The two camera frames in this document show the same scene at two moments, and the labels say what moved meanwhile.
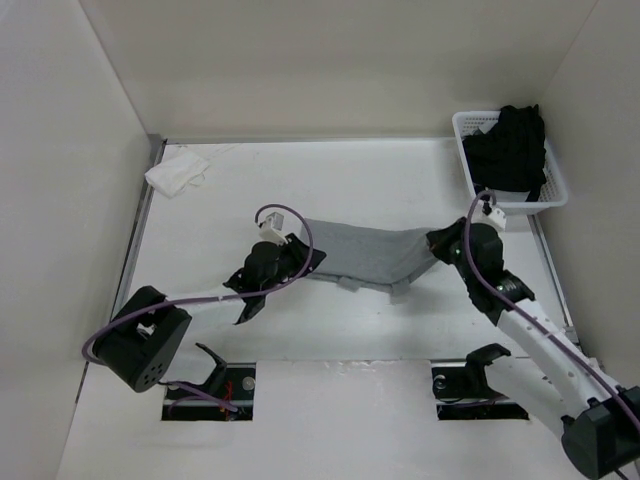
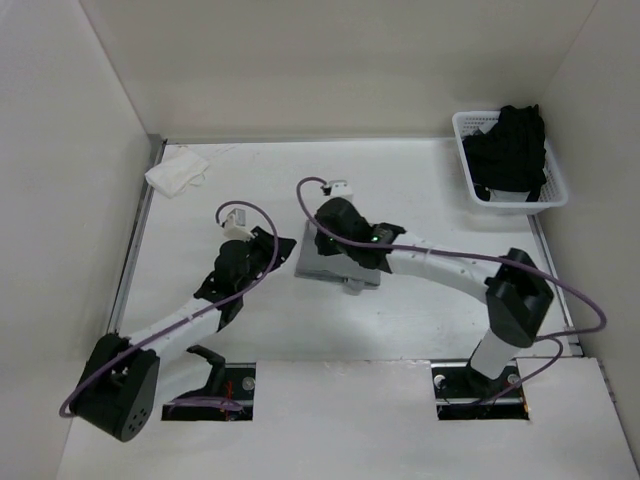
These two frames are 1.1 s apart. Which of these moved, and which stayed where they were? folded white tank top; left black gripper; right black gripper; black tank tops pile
Moved: left black gripper; right black gripper
Stayed: folded white tank top; black tank tops pile
